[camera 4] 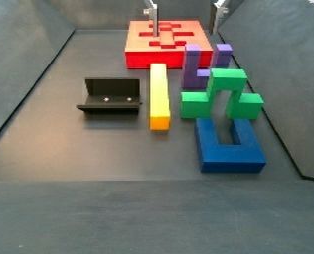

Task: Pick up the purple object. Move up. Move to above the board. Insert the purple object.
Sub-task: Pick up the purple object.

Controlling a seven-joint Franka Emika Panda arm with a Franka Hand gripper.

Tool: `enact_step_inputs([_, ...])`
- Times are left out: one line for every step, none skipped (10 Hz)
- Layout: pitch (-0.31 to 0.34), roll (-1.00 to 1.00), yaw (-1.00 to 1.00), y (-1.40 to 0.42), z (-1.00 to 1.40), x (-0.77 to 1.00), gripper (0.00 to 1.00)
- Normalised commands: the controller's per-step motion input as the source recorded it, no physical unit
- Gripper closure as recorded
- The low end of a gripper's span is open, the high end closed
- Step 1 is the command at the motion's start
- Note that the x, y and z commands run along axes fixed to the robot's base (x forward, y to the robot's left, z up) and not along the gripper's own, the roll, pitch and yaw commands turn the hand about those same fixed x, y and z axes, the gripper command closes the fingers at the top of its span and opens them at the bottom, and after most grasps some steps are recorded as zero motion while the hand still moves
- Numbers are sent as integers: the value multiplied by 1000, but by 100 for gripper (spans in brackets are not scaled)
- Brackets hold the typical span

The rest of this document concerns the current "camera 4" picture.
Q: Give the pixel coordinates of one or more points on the black angle bracket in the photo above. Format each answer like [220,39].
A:
[111,94]

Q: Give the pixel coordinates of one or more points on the yellow long bar block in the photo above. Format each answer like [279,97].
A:
[159,105]

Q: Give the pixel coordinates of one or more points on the green stepped arch block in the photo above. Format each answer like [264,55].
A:
[244,105]

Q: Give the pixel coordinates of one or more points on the red slotted board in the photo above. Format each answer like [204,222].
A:
[146,50]

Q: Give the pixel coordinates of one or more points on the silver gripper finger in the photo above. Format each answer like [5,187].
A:
[220,11]
[151,13]

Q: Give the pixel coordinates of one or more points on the purple U-shaped block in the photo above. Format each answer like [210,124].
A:
[194,76]

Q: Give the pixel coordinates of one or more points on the blue U-shaped block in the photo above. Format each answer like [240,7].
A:
[238,157]

